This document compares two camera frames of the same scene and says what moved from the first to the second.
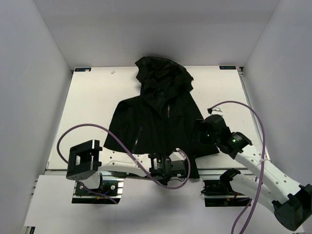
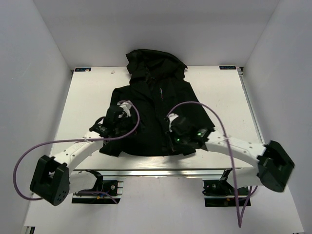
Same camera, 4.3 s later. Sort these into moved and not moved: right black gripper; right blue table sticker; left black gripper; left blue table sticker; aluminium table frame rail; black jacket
Moved: right black gripper; left black gripper; black jacket
Not moved: right blue table sticker; aluminium table frame rail; left blue table sticker
